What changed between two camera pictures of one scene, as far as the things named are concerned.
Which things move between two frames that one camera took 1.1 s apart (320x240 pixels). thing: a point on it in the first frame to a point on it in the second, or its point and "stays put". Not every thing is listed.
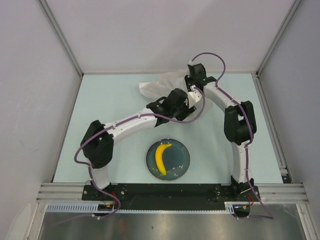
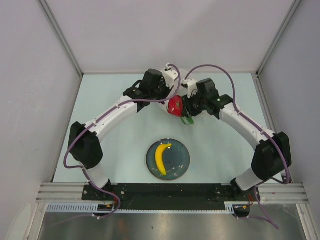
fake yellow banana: x=159 y=159 stays put
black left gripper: x=186 y=110 to x=166 y=89
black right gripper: x=188 y=78 to x=187 y=109
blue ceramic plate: x=176 y=159 stays put
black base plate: x=170 y=197 stays put
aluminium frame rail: x=268 y=192 stays put
